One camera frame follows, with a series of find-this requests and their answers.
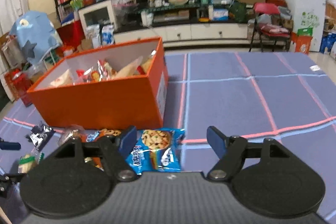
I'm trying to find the white tv cabinet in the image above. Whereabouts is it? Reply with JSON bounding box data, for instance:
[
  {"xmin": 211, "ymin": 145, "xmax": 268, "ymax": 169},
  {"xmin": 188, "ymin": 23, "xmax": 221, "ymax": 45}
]
[{"xmin": 114, "ymin": 23, "xmax": 249, "ymax": 47}]

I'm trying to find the brown cookie packet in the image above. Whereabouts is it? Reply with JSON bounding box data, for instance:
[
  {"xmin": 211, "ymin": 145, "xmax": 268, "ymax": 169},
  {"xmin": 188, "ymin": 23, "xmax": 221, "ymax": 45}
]
[{"xmin": 81, "ymin": 128, "xmax": 122, "ymax": 170}]

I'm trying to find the blue purple checked tablecloth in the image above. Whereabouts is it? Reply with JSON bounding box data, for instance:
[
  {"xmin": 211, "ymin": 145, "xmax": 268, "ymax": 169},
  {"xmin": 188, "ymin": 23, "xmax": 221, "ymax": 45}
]
[{"xmin": 1, "ymin": 52, "xmax": 335, "ymax": 223}]

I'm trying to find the dark navy snack packet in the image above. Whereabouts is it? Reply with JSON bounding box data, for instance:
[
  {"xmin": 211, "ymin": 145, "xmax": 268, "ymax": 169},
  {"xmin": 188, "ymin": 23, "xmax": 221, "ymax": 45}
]
[{"xmin": 25, "ymin": 123, "xmax": 55, "ymax": 152}]

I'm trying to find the blue cookie packet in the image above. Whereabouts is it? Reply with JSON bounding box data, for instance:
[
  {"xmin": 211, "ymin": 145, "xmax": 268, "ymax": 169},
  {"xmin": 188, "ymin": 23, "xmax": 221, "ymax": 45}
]
[{"xmin": 126, "ymin": 128, "xmax": 185, "ymax": 175}]

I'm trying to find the white chest freezer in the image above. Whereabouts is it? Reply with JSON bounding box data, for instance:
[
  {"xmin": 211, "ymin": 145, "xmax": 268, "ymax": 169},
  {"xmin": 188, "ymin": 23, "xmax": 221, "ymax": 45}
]
[{"xmin": 285, "ymin": 0, "xmax": 326, "ymax": 54}]

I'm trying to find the blue shark plush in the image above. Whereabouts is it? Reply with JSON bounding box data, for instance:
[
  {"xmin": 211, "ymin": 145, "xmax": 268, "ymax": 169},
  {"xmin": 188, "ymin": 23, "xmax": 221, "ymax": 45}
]
[{"xmin": 9, "ymin": 11, "xmax": 63, "ymax": 65}]

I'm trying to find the red folding chair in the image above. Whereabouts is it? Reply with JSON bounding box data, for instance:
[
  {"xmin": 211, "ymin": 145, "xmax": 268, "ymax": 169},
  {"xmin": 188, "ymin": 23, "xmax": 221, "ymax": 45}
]
[{"xmin": 248, "ymin": 2, "xmax": 291, "ymax": 52}]

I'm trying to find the clear bread snack bag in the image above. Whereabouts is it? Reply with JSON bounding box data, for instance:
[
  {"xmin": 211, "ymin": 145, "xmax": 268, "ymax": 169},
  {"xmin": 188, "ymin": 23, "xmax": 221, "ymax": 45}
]
[{"xmin": 58, "ymin": 124, "xmax": 87, "ymax": 147}]

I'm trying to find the green white cracker packet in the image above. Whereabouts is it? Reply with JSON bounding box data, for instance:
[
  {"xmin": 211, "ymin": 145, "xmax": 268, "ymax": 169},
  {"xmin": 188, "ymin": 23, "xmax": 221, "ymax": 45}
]
[{"xmin": 18, "ymin": 152, "xmax": 45, "ymax": 173}]

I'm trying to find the orange storage box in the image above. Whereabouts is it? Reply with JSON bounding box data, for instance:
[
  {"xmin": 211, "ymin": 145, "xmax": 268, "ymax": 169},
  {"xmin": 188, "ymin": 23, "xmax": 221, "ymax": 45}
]
[{"xmin": 28, "ymin": 37, "xmax": 168, "ymax": 130}]

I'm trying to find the white glass door cabinet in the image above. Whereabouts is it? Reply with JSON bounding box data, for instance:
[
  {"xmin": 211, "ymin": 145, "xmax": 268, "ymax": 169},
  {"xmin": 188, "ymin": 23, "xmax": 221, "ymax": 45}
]
[{"xmin": 78, "ymin": 0, "xmax": 118, "ymax": 32}]

